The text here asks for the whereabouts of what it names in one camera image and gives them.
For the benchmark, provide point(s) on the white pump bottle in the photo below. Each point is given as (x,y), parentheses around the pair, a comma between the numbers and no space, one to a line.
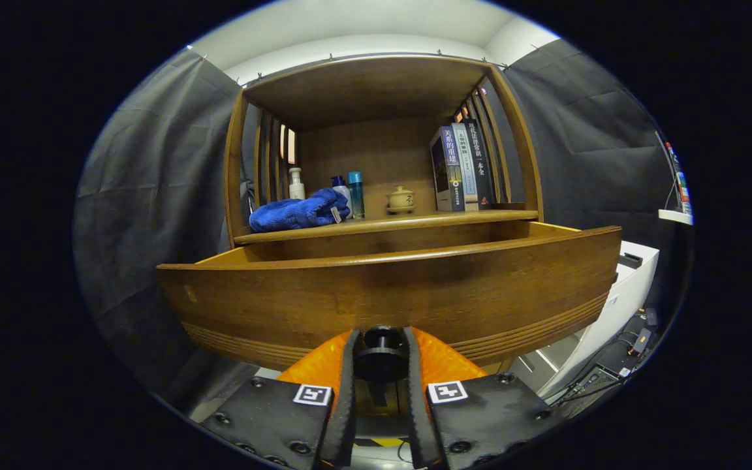
(296,187)

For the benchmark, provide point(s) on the beige lidded tea cup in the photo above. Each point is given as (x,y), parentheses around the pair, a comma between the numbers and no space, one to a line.
(401,199)

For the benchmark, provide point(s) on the blue towel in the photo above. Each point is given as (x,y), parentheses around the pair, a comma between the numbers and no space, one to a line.
(297,211)

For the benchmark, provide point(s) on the clear teal bottle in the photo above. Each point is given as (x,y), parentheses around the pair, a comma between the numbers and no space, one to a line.
(356,196)

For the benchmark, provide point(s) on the black round drawer knob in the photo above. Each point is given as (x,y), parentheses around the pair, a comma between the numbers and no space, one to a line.
(381,356)

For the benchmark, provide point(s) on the black power adapter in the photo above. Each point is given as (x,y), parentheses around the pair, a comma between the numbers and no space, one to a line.
(639,339)

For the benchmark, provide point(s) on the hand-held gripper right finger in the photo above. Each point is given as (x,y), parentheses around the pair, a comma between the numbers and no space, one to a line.
(493,418)

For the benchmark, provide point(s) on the blue spine book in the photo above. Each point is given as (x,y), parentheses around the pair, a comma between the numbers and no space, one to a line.
(446,170)

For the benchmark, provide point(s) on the wooden cabinet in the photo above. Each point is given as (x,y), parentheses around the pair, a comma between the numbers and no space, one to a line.
(363,91)

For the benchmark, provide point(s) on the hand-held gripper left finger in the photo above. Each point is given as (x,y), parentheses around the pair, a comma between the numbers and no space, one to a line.
(271,418)

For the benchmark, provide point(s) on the white lotion bottle blue cap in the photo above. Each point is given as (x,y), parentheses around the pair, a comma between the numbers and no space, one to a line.
(343,190)

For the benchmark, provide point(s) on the white side cabinet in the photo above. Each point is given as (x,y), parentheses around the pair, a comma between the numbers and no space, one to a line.
(611,307)

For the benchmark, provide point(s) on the small black box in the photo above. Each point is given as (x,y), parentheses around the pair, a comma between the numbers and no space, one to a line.
(630,260)

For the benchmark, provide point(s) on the white wall shelf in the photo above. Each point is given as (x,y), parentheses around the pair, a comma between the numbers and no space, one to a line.
(675,216)

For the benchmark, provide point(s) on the wooden countertop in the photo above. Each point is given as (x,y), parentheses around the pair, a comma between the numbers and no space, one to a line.
(389,224)

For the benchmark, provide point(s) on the wooden drawer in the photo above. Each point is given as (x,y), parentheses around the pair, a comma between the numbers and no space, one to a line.
(389,294)

